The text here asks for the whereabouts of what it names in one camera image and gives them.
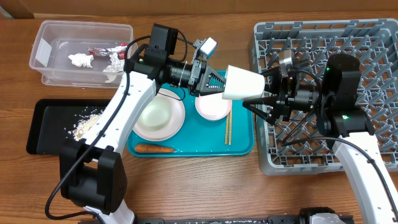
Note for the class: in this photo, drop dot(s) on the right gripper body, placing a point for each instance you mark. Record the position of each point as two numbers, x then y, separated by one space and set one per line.
286 100

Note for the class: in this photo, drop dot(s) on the black tray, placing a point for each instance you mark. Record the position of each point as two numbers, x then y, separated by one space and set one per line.
54 120

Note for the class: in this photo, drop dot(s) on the white cup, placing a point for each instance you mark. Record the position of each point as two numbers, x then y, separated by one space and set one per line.
242 84

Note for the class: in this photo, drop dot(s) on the red foil wrapper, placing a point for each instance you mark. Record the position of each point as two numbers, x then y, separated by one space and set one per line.
115 54

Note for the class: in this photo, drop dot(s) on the large pink plate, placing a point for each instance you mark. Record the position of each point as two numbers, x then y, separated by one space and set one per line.
175 123

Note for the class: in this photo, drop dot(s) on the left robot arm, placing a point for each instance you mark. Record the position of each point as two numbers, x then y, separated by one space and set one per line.
92 174

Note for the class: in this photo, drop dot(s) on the teal serving tray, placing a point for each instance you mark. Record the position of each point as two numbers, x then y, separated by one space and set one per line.
199 137

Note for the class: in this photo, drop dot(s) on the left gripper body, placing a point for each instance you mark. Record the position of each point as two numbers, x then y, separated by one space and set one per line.
193 78

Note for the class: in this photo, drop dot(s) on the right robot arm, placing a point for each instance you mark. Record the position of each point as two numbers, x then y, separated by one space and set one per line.
345 127

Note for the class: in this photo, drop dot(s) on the orange carrot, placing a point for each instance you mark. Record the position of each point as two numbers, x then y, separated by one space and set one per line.
147 148

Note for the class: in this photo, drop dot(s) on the clear plastic bin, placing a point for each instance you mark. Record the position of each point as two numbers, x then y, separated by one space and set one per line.
57 40

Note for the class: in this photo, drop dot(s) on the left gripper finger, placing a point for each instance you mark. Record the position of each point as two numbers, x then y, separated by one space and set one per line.
213 77
211 89

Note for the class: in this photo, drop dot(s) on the grey dishwasher rack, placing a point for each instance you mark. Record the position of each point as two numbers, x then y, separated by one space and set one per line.
293 147

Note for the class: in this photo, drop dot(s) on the right wooden chopstick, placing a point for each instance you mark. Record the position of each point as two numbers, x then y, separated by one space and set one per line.
230 126

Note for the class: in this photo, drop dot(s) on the left wooden chopstick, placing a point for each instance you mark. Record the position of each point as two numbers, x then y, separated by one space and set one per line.
226 136

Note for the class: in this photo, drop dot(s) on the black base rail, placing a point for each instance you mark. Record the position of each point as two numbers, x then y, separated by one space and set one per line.
302 217

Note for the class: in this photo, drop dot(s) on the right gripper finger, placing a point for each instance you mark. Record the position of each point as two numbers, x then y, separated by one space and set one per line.
269 79
251 106

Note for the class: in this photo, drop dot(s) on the cream bowl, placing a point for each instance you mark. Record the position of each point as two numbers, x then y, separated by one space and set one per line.
156 115

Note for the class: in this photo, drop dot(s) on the wooden chopstick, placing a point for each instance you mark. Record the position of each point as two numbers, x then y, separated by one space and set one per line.
230 126
226 136

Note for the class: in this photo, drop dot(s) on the white napkin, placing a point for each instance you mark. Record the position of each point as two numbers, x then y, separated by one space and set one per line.
81 60

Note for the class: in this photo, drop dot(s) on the rice and food scraps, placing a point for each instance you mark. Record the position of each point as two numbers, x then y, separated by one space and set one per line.
84 124

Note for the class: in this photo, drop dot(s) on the small pink bowl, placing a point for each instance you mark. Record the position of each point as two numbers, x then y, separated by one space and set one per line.
213 107

